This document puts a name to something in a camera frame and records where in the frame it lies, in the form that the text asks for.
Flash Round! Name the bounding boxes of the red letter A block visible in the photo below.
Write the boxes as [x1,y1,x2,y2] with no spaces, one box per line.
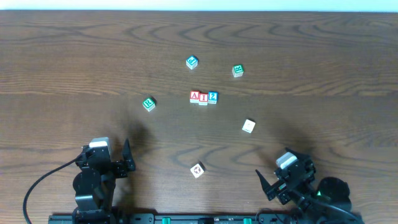
[190,90,200,103]

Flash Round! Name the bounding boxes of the red letter I block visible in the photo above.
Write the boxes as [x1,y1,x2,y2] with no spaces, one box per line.
[198,93,208,106]

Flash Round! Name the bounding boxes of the blue number 2 block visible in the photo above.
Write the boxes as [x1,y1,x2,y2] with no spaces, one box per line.
[208,91,218,105]

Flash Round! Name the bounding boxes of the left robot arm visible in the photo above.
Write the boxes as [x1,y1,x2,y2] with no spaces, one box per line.
[72,137,136,223]

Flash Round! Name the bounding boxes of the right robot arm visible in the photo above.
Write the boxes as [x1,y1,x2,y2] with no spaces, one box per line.
[256,148,364,224]

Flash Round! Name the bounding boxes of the green letter R block left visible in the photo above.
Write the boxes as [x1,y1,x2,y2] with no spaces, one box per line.
[142,97,156,112]

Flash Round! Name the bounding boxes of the green letter r block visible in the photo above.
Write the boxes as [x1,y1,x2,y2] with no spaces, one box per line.
[142,97,156,112]
[232,64,244,78]

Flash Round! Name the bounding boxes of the plain white wooden block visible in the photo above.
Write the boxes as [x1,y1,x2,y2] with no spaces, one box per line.
[242,119,256,133]

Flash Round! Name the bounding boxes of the white block red symbol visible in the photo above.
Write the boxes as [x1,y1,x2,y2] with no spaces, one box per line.
[190,163,205,179]

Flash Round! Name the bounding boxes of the blue letter block top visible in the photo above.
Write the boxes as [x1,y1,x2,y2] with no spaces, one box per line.
[186,55,198,70]

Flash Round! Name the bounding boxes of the green letter R block right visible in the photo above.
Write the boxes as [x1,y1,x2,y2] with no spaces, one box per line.
[232,64,244,78]

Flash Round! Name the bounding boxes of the right black cable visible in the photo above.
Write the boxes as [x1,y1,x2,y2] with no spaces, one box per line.
[292,189,361,222]

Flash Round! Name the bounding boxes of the black cable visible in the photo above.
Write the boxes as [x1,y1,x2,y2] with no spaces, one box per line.
[22,157,85,224]
[292,189,361,222]

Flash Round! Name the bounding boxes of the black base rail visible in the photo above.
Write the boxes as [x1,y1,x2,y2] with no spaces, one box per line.
[48,212,364,224]

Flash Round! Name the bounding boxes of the left black cable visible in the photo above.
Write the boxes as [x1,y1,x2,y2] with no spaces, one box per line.
[22,157,85,224]

